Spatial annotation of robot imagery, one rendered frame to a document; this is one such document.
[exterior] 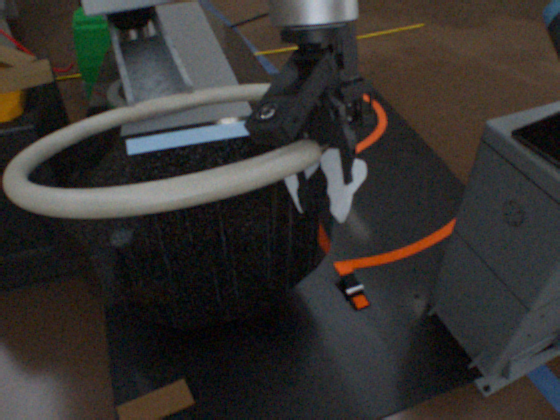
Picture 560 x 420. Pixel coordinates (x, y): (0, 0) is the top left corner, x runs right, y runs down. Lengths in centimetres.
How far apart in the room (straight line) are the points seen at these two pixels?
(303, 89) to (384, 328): 147
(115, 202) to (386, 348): 145
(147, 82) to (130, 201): 58
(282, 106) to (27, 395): 163
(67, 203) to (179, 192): 12
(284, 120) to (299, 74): 6
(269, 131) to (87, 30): 280
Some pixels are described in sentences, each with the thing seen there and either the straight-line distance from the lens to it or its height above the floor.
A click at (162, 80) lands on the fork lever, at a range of 101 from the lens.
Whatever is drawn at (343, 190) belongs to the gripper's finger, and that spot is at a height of 121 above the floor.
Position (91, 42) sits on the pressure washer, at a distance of 318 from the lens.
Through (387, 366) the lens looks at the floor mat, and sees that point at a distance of 176.
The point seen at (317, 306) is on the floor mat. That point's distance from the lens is 187.
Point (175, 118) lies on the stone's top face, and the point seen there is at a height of 87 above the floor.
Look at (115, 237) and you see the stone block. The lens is 139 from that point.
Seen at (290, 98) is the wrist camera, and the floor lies 132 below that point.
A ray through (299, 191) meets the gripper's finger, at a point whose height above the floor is 118.
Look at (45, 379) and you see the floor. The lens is 192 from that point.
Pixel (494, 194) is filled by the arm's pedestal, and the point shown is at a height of 67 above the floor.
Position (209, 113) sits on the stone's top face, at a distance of 130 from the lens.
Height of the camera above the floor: 154
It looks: 43 degrees down
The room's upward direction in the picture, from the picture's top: straight up
